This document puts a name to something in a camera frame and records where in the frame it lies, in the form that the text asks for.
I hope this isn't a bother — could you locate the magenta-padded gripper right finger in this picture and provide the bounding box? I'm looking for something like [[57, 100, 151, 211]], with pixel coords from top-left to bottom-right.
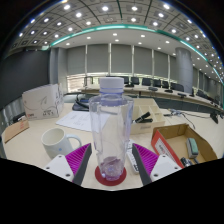
[[131, 143, 184, 186]]

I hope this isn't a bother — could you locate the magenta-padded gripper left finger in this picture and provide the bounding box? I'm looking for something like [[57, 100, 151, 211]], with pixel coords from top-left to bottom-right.
[[43, 143, 93, 186]]

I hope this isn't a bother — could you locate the clear plastic water bottle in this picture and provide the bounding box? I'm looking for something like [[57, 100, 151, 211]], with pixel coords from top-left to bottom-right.
[[88, 76, 135, 182]]

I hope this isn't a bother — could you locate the white ceramic mug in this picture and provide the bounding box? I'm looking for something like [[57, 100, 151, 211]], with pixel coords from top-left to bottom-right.
[[40, 127, 83, 160]]

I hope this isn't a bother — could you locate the flat round red coaster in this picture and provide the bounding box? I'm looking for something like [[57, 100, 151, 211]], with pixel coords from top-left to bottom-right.
[[94, 164, 128, 187]]

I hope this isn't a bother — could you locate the beige desk organizer box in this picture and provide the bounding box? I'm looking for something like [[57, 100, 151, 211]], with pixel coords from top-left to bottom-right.
[[128, 97, 166, 136]]

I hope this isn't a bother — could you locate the open red-sided cardboard box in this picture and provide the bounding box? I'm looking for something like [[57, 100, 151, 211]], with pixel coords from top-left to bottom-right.
[[150, 123, 218, 169]]

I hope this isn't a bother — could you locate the white paper sheet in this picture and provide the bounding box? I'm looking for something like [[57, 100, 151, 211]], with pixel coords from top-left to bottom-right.
[[55, 110, 101, 133]]

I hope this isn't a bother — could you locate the silver black marker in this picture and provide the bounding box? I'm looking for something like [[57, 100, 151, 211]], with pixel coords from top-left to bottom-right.
[[179, 156, 194, 168]]

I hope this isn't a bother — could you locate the black stapler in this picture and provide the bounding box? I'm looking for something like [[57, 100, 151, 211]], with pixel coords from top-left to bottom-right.
[[133, 111, 154, 124]]

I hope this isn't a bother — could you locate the green whiteboard eraser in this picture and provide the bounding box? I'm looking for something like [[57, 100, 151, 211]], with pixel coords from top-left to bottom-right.
[[185, 137, 200, 159]]

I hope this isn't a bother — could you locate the black desk phone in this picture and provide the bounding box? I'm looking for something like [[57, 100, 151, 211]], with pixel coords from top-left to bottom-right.
[[71, 94, 91, 112]]

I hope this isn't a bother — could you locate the white printed carton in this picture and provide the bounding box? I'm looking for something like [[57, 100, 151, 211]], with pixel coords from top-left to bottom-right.
[[21, 83, 65, 121]]

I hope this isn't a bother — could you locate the long curved conference desk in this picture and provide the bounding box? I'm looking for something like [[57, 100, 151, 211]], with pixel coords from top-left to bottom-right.
[[79, 84, 223, 114]]

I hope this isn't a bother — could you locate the flat brown cardboard piece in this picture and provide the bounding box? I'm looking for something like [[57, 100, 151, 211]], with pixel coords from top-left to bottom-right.
[[0, 118, 30, 144]]

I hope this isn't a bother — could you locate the group of black office chairs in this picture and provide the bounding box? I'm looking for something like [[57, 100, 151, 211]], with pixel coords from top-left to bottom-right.
[[119, 75, 221, 104]]

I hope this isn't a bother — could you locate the black desk microphone base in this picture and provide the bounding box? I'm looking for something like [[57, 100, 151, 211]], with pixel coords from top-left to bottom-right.
[[209, 111, 219, 124]]

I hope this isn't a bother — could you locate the group of ceiling lights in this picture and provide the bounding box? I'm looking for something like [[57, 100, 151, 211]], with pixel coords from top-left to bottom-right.
[[13, 0, 224, 81]]

